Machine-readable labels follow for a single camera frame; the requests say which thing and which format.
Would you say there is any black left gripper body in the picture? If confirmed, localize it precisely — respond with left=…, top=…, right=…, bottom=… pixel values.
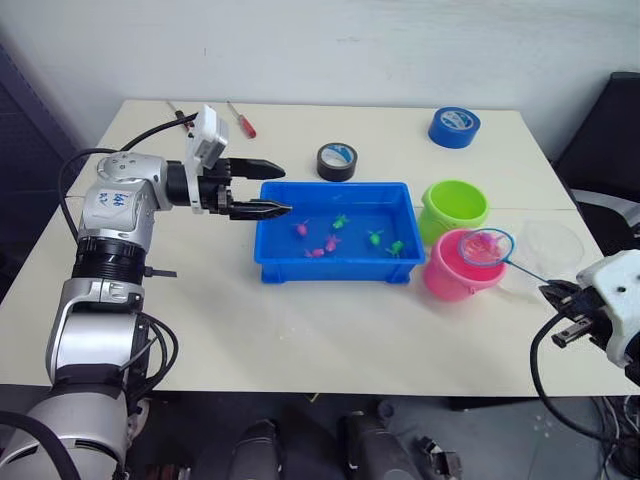
left=198, top=157, right=235, bottom=222

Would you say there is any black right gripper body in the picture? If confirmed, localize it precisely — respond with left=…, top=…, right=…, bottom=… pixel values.
left=561, top=286, right=614, bottom=348

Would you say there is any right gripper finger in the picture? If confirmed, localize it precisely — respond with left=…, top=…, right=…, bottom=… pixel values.
left=550, top=319, right=595, bottom=350
left=537, top=279, right=582, bottom=312

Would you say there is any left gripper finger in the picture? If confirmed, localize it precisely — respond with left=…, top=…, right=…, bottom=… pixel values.
left=228, top=157, right=288, bottom=182
left=229, top=198, right=294, bottom=223

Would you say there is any blue rimmed fishing net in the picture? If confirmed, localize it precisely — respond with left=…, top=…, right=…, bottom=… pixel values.
left=458, top=227, right=557, bottom=287

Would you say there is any clear plastic cup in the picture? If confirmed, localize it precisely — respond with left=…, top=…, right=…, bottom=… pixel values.
left=518, top=218, right=587, bottom=277

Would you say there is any blue plastic tub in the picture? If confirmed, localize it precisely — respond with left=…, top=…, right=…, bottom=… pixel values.
left=253, top=180, right=428, bottom=286

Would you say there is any pink plastic bucket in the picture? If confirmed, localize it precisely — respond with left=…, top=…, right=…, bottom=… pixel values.
left=422, top=228, right=508, bottom=303

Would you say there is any green plastic bucket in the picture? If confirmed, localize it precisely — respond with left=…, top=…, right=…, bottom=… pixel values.
left=417, top=179, right=490, bottom=247

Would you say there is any black tape roll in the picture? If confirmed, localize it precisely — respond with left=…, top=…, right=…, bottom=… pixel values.
left=315, top=141, right=361, bottom=183

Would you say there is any black office chair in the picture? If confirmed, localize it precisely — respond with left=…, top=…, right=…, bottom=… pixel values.
left=548, top=71, right=640, bottom=257

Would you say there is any small dark metal part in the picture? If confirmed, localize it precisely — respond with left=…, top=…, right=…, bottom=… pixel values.
left=413, top=434, right=464, bottom=480

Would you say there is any blue tape roll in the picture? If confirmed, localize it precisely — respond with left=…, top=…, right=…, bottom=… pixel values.
left=427, top=105, right=483, bottom=150

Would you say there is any dark rounded shape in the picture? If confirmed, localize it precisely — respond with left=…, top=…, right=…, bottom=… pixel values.
left=230, top=418, right=282, bottom=480
left=338, top=410, right=419, bottom=480

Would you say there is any red handled screwdriver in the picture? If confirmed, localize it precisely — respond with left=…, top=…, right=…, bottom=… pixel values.
left=225, top=100, right=258, bottom=140
left=165, top=100, right=195, bottom=132

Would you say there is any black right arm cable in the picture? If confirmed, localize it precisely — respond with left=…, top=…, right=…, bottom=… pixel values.
left=529, top=313, right=609, bottom=441

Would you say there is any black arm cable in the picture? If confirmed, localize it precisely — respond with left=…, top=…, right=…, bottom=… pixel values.
left=529, top=313, right=609, bottom=441
left=57, top=111, right=199, bottom=242

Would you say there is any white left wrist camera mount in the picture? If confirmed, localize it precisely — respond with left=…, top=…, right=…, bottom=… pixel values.
left=183, top=103, right=231, bottom=215

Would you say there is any floor cable tangle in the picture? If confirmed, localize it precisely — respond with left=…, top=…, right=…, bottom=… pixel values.
left=592, top=393, right=640, bottom=480

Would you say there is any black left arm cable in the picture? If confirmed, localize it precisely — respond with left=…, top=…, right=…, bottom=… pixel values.
left=57, top=111, right=199, bottom=242

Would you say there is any dark blue wall panel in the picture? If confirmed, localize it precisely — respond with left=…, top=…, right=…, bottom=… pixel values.
left=0, top=39, right=87, bottom=304

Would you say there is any thick black body cable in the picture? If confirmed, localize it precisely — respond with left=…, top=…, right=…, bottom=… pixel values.
left=0, top=409, right=82, bottom=480

